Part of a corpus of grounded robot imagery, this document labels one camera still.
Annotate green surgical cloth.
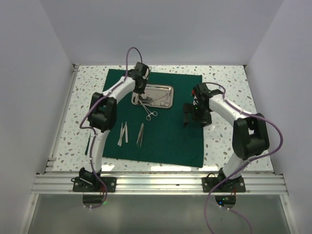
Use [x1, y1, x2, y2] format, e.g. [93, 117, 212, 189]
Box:
[84, 69, 205, 168]

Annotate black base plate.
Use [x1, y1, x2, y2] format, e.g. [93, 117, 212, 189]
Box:
[71, 177, 117, 193]
[201, 176, 246, 193]

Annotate purple cable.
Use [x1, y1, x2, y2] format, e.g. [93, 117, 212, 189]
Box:
[197, 82, 284, 234]
[79, 47, 144, 210]

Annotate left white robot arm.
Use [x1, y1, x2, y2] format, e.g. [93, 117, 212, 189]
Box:
[73, 62, 150, 192]

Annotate steel hemostat clamp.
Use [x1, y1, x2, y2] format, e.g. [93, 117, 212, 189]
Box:
[138, 100, 158, 121]

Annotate aluminium mounting rail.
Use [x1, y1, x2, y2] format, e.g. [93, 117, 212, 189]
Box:
[31, 172, 288, 195]

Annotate steel instrument tray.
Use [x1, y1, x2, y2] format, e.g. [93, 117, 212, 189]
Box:
[131, 84, 174, 109]

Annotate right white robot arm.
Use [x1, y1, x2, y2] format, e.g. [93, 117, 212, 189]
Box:
[183, 83, 270, 192]

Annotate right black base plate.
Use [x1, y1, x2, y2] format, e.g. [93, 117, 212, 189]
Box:
[201, 176, 246, 193]

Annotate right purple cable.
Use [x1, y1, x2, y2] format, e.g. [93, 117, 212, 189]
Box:
[197, 82, 284, 234]

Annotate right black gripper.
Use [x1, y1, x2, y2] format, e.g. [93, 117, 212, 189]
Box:
[183, 102, 212, 129]

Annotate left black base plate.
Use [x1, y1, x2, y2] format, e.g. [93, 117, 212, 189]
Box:
[71, 177, 117, 193]

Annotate steel surgical scissors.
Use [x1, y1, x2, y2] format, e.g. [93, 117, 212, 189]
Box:
[149, 91, 171, 107]

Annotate pointed steel tweezers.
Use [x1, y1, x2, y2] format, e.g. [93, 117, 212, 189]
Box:
[136, 123, 144, 147]

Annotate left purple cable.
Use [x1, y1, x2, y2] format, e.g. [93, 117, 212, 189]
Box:
[79, 47, 144, 210]

